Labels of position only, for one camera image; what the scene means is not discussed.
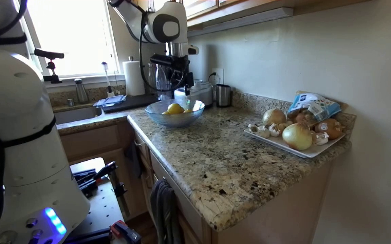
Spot white garlic bulb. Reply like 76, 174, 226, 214
314, 131, 332, 146

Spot black tools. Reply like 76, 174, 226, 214
72, 161, 118, 197

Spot white paper towel roll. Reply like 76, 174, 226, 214
123, 58, 147, 97

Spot wooden upper cabinet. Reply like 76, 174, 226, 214
181, 0, 370, 28

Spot black camera on stand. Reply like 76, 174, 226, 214
33, 47, 65, 85

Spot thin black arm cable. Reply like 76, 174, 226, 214
137, 10, 170, 93

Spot black cable loop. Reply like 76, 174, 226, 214
0, 0, 30, 46

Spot white garlic bulbs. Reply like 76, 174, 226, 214
247, 122, 283, 138

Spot wooden lower cabinet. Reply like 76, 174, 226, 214
59, 119, 336, 244

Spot metal soap dispenser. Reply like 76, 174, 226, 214
74, 77, 91, 105

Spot white dish brush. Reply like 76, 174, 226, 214
101, 61, 116, 97

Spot white rectangular tray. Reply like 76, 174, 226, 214
243, 120, 349, 160

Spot white wall outlet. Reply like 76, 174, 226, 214
211, 66, 226, 85

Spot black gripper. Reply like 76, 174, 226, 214
167, 54, 196, 97

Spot wooden cabinet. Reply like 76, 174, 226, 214
181, 0, 370, 28
59, 119, 336, 244

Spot large brown onion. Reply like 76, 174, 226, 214
315, 118, 345, 141

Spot steel mug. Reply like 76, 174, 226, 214
215, 82, 234, 108

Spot clear glass jar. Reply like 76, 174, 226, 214
147, 62, 174, 93

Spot black perforated table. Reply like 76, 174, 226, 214
65, 154, 132, 241

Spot blue white plastic bag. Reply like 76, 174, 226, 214
287, 92, 344, 123

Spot black strap cable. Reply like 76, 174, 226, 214
0, 115, 57, 244

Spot small brown onion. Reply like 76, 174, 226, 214
294, 111, 318, 130

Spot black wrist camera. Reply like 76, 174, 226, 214
150, 52, 171, 70

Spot yellow lemon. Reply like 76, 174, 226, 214
166, 101, 186, 116

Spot clear glass bowl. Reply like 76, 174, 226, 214
144, 97, 207, 128

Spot grey hanging towel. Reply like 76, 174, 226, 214
150, 179, 186, 244

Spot red blue object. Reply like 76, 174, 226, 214
109, 219, 143, 244

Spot steel sink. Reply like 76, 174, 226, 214
52, 104, 105, 126

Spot blue cloth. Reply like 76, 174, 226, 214
93, 93, 128, 111

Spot large pale yellow onion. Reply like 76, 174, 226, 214
281, 122, 315, 151

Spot black drying mat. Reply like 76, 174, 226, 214
102, 93, 161, 113

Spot bright window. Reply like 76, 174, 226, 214
23, 0, 120, 80

